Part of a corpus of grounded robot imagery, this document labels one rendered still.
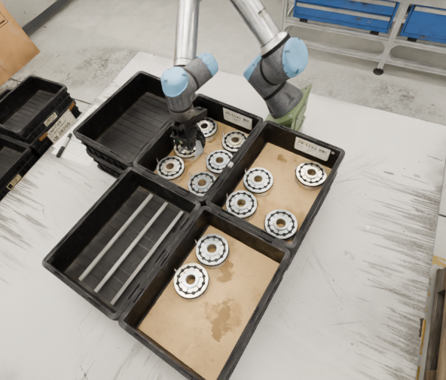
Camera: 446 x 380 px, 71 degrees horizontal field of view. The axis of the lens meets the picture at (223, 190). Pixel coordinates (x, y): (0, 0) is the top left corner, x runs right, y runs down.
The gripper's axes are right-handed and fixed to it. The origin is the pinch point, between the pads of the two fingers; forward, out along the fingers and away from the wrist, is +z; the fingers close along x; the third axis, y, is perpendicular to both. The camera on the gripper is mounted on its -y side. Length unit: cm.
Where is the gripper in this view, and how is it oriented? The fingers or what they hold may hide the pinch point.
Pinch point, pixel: (195, 149)
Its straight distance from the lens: 118.4
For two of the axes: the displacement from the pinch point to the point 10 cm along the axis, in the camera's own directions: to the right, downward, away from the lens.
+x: 9.1, 3.2, -2.8
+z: 0.8, 5.2, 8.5
